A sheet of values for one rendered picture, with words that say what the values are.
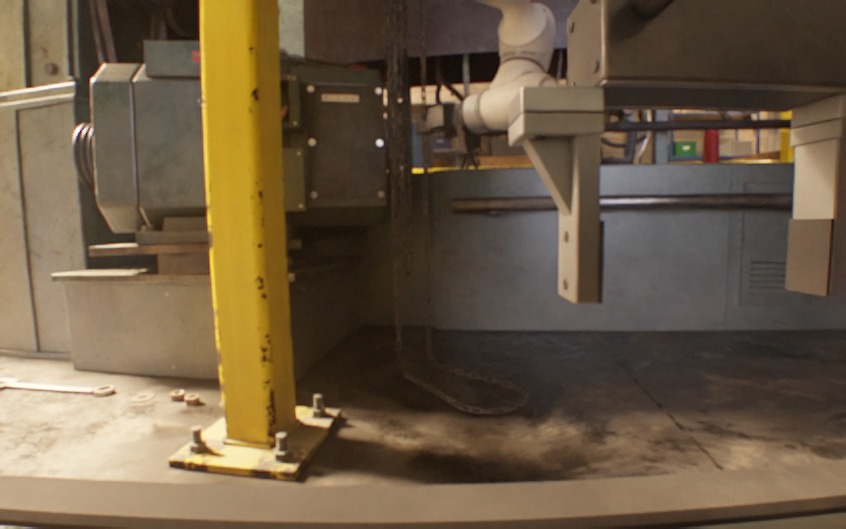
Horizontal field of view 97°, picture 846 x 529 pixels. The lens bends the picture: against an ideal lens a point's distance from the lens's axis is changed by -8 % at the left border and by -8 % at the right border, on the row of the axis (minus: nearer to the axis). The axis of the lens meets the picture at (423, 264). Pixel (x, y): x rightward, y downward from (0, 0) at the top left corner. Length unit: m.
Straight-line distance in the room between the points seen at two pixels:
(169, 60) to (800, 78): 1.21
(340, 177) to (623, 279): 1.05
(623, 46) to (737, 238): 1.59
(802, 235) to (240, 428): 0.79
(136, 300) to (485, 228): 1.12
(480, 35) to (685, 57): 1.52
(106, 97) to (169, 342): 0.64
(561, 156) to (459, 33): 1.53
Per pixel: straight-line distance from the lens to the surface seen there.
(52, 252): 1.68
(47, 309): 1.73
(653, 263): 1.65
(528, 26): 0.96
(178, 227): 1.18
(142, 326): 1.34
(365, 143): 1.14
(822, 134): 0.29
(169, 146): 1.21
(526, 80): 0.90
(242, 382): 0.79
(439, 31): 1.74
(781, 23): 0.26
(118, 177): 1.25
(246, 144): 0.74
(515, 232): 1.53
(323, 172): 1.13
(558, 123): 0.21
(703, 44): 0.24
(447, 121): 1.02
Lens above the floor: 0.39
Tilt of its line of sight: 5 degrees down
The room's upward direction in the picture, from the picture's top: 1 degrees counter-clockwise
